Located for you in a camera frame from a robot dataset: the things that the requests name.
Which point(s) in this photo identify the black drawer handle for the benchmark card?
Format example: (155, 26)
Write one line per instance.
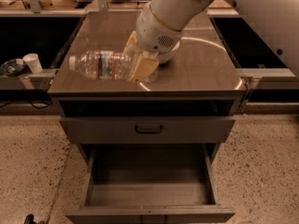
(149, 130)

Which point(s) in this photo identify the grey drawer cabinet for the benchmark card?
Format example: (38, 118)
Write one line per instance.
(199, 81)

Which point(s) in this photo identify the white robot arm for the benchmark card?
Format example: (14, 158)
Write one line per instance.
(161, 23)

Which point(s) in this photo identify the grey metal rail frame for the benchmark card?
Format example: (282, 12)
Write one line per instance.
(29, 81)

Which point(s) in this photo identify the white ceramic bowl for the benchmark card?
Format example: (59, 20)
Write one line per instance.
(165, 57)

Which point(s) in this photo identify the open middle drawer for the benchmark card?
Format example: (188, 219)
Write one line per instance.
(155, 184)

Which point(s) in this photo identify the white paper cup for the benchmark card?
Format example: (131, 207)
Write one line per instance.
(32, 60)

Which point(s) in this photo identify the dark small dish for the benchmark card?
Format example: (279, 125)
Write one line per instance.
(13, 67)

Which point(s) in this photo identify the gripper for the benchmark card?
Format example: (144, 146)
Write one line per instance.
(154, 34)

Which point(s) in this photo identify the clear plastic water bottle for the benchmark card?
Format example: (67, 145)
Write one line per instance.
(102, 64)

